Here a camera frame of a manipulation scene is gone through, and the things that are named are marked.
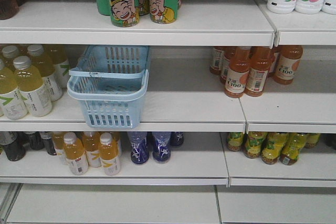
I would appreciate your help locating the light blue plastic basket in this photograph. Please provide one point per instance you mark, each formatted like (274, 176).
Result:
(110, 84)

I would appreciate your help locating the blue sports drink bottle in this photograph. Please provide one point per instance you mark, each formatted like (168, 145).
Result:
(161, 148)
(139, 147)
(177, 139)

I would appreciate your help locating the white supermarket shelf unit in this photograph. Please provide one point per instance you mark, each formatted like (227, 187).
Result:
(203, 182)

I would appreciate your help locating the yellow lemon tea bottle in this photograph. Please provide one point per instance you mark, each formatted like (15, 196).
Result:
(273, 147)
(253, 143)
(235, 141)
(290, 152)

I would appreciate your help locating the orange C100 juice bottle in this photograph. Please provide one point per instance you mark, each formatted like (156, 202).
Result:
(260, 64)
(288, 63)
(238, 72)

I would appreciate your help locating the orange vitamin drink bottle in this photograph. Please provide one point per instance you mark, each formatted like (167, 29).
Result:
(91, 140)
(109, 154)
(75, 154)

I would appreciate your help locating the pale green drink bottle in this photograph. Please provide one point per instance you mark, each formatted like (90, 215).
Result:
(31, 87)
(42, 61)
(12, 104)

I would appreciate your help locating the dark tea bottle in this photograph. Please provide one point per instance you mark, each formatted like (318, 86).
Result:
(13, 148)

